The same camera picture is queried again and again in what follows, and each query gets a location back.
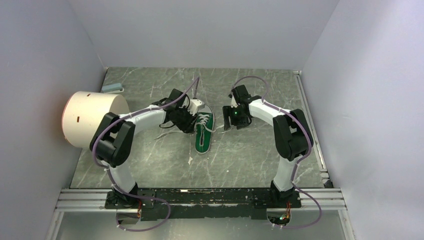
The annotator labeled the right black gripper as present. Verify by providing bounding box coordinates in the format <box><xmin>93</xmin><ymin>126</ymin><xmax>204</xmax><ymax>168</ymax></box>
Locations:
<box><xmin>222</xmin><ymin>104</ymin><xmax>249</xmax><ymax>131</ymax></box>

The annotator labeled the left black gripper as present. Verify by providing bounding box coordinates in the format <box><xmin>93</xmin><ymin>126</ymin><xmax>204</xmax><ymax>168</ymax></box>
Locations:
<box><xmin>174</xmin><ymin>105</ymin><xmax>199</xmax><ymax>134</ymax></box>

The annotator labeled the green canvas sneaker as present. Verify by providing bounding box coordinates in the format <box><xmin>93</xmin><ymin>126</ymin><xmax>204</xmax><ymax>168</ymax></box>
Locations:
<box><xmin>195</xmin><ymin>105</ymin><xmax>215</xmax><ymax>154</ymax></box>

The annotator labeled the white shoelace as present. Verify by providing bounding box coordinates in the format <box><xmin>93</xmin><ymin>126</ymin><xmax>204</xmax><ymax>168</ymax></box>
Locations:
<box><xmin>153</xmin><ymin>114</ymin><xmax>233</xmax><ymax>142</ymax></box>

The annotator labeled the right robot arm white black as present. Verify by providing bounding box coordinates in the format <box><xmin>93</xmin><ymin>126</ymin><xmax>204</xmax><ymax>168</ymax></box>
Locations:
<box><xmin>222</xmin><ymin>85</ymin><xmax>313</xmax><ymax>207</ymax></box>

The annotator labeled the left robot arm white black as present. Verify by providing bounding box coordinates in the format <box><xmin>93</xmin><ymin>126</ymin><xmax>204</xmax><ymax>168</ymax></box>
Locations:
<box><xmin>89</xmin><ymin>88</ymin><xmax>205</xmax><ymax>209</ymax></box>

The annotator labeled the small light blue block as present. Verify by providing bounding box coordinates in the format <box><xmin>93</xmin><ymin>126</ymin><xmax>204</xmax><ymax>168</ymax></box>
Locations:
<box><xmin>100</xmin><ymin>83</ymin><xmax>125</xmax><ymax>94</ymax></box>

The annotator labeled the cream cylindrical container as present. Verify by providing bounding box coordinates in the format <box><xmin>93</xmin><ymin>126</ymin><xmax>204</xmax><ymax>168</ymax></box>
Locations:
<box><xmin>61</xmin><ymin>91</ymin><xmax>130</xmax><ymax>148</ymax></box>

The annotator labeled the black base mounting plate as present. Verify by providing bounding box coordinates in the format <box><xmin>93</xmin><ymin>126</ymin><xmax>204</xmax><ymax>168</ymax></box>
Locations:
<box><xmin>104</xmin><ymin>187</ymin><xmax>302</xmax><ymax>221</ymax></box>

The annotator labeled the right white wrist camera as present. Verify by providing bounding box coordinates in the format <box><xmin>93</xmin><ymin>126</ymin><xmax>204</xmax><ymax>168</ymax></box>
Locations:
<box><xmin>228</xmin><ymin>93</ymin><xmax>239</xmax><ymax>108</ymax></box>

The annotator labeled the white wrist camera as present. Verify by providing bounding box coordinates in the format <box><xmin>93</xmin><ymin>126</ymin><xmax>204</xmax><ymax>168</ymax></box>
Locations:
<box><xmin>187</xmin><ymin>99</ymin><xmax>205</xmax><ymax>116</ymax></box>
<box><xmin>228</xmin><ymin>93</ymin><xmax>239</xmax><ymax>108</ymax></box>

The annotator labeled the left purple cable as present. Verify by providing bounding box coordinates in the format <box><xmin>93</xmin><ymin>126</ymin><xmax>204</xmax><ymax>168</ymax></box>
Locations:
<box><xmin>91</xmin><ymin>76</ymin><xmax>201</xmax><ymax>233</ymax></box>

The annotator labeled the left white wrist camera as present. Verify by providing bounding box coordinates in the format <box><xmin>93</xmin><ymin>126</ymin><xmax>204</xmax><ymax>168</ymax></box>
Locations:
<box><xmin>187</xmin><ymin>99</ymin><xmax>205</xmax><ymax>116</ymax></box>

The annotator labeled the aluminium frame rail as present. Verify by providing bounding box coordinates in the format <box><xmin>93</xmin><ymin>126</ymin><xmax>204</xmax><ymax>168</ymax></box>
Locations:
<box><xmin>55</xmin><ymin>83</ymin><xmax>346</xmax><ymax>220</ymax></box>

